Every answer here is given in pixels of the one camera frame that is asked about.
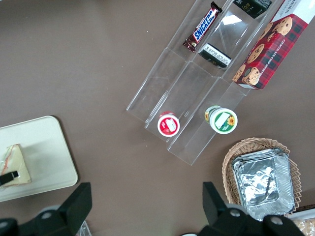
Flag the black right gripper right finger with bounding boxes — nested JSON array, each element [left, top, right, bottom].
[[202, 181, 230, 226]]

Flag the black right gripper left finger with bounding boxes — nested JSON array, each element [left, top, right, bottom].
[[58, 181, 93, 232]]

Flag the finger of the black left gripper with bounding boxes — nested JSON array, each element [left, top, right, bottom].
[[0, 171, 20, 186]]

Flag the triangle sandwich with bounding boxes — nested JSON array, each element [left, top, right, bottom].
[[0, 143, 33, 190]]

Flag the light wicker basket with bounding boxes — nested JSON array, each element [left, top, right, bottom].
[[222, 137, 300, 215]]

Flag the beige plastic tray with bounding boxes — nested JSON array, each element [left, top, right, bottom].
[[0, 115, 79, 203]]

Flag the stacked aluminium foil trays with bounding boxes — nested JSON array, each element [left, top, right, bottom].
[[231, 147, 296, 222]]

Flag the green lid yogurt cup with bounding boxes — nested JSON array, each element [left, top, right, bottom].
[[204, 105, 239, 135]]

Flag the white plastic bin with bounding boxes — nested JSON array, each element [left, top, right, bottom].
[[284, 208, 315, 236]]

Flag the red lid yogurt cup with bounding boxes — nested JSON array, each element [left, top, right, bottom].
[[157, 110, 181, 137]]

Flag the bagged cracker snacks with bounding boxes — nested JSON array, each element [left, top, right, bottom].
[[294, 218, 315, 236]]

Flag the clear acrylic stepped shelf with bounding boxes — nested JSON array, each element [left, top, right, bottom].
[[126, 0, 286, 166]]

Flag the black box with white label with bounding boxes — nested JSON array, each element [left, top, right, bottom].
[[198, 43, 232, 70]]

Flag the red tartan cookie box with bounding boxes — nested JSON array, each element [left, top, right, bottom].
[[231, 0, 315, 91]]

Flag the Snickers chocolate bar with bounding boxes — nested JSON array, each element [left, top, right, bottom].
[[182, 0, 223, 53]]

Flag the small black chocolate box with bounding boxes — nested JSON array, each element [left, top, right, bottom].
[[232, 0, 274, 20]]

